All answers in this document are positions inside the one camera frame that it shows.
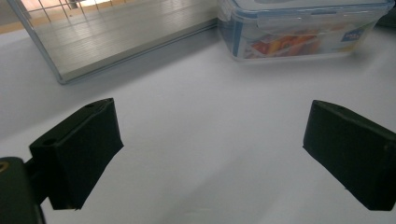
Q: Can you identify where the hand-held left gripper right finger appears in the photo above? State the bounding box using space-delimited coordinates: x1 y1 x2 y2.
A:
303 99 396 212

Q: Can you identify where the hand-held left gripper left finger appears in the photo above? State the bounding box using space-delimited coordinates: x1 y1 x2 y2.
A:
29 97 124 211

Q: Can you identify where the white wire rack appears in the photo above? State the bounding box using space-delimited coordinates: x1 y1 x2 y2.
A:
6 0 219 86

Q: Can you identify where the clear rectangular food container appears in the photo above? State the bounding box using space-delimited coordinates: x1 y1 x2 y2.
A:
217 0 396 62

